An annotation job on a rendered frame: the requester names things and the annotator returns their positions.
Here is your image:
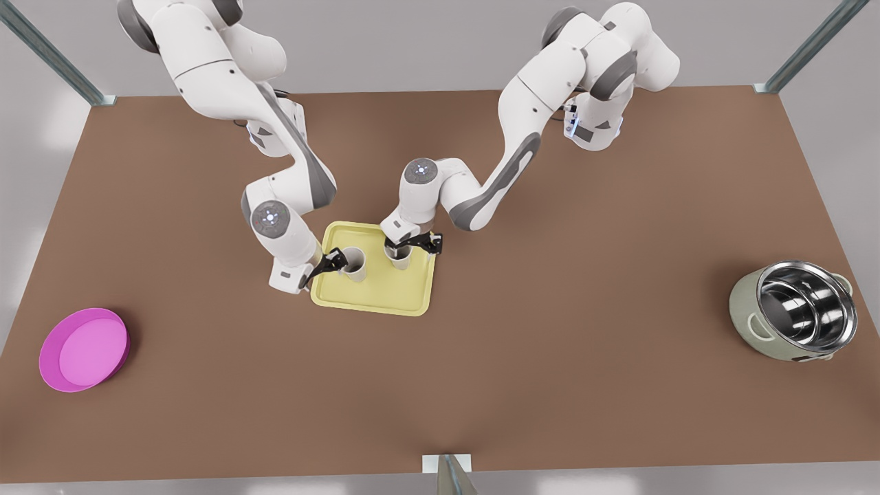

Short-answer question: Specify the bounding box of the yellow tray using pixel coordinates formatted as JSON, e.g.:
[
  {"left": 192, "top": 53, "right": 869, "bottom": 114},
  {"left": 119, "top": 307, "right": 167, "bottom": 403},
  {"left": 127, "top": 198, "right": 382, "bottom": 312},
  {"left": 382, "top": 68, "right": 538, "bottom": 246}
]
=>
[{"left": 310, "top": 221, "right": 439, "bottom": 318}]

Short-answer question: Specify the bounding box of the pink round bowl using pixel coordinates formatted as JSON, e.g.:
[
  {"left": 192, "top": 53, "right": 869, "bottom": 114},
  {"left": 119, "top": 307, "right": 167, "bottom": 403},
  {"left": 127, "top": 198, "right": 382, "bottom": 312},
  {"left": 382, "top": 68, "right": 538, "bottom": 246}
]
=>
[{"left": 38, "top": 307, "right": 131, "bottom": 393}]

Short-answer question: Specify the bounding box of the sage green steel pot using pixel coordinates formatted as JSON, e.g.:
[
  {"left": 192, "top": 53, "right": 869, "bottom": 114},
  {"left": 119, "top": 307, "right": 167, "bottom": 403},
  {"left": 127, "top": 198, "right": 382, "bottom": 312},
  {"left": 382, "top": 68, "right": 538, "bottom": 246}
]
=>
[{"left": 729, "top": 260, "right": 859, "bottom": 362}]

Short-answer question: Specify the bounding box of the silver frame post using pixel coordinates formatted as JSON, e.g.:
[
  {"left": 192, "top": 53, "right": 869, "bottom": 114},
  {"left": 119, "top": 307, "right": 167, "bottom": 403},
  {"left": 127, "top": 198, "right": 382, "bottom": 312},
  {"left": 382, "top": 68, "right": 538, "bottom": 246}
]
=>
[
  {"left": 422, "top": 454, "right": 479, "bottom": 495},
  {"left": 753, "top": 0, "right": 871, "bottom": 95},
  {"left": 0, "top": 0, "right": 117, "bottom": 107}
]

